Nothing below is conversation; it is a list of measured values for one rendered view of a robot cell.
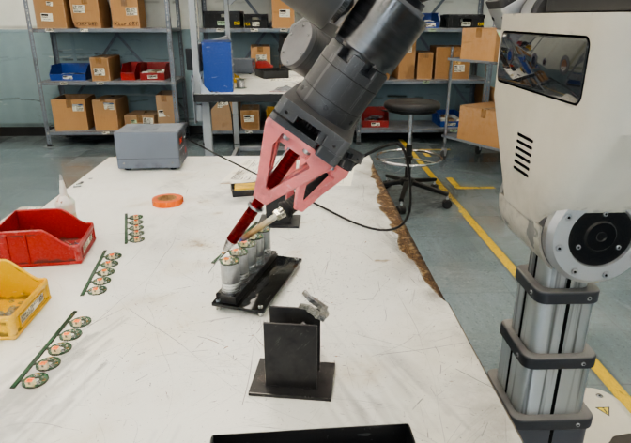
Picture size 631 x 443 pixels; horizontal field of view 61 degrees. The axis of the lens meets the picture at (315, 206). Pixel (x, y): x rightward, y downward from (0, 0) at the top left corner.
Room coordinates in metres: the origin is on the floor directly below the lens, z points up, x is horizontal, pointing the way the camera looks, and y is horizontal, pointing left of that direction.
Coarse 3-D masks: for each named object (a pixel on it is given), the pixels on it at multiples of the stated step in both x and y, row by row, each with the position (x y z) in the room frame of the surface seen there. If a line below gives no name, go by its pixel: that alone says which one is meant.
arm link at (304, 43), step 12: (300, 24) 0.66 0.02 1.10; (312, 24) 0.65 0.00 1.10; (288, 36) 0.67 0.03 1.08; (300, 36) 0.65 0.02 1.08; (312, 36) 0.63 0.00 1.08; (324, 36) 0.65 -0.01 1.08; (288, 48) 0.66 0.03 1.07; (300, 48) 0.64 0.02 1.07; (312, 48) 0.63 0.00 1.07; (288, 60) 0.64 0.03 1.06; (300, 60) 0.63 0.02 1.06; (312, 60) 0.63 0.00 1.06; (300, 72) 0.64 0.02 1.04
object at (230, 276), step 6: (222, 270) 0.61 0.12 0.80; (228, 270) 0.60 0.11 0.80; (234, 270) 0.61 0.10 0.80; (222, 276) 0.61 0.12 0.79; (228, 276) 0.60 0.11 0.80; (234, 276) 0.61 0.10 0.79; (222, 282) 0.61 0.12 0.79; (228, 282) 0.60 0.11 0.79; (234, 282) 0.61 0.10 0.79; (222, 288) 0.61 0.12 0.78; (228, 288) 0.60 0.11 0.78; (234, 288) 0.61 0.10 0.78
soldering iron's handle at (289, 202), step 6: (324, 174) 0.68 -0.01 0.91; (318, 180) 0.67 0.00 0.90; (306, 186) 0.66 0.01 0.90; (312, 186) 0.66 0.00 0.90; (306, 192) 0.65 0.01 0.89; (288, 198) 0.65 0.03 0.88; (294, 198) 0.65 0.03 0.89; (282, 204) 0.64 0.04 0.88; (288, 204) 0.64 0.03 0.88; (288, 210) 0.64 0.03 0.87; (294, 210) 0.64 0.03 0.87; (288, 216) 0.64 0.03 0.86
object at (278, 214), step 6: (276, 210) 0.64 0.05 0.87; (282, 210) 0.64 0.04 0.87; (270, 216) 0.64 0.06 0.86; (276, 216) 0.64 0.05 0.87; (282, 216) 0.64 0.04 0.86; (264, 222) 0.63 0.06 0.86; (270, 222) 0.63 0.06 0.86; (258, 228) 0.63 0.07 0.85; (246, 234) 0.62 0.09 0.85; (252, 234) 0.62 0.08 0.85
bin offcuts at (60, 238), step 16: (48, 208) 0.82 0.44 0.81; (0, 224) 0.75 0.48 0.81; (16, 224) 0.80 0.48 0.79; (32, 224) 0.82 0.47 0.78; (48, 224) 0.82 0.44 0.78; (64, 224) 0.82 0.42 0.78; (80, 224) 0.83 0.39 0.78; (0, 240) 0.72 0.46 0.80; (16, 240) 0.72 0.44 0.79; (32, 240) 0.73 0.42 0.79; (48, 240) 0.73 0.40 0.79; (64, 240) 0.82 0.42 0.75; (80, 240) 0.82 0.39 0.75; (0, 256) 0.72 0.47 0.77; (16, 256) 0.72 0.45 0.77; (32, 256) 0.73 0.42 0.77; (48, 256) 0.73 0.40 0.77; (64, 256) 0.73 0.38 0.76; (80, 256) 0.74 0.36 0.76
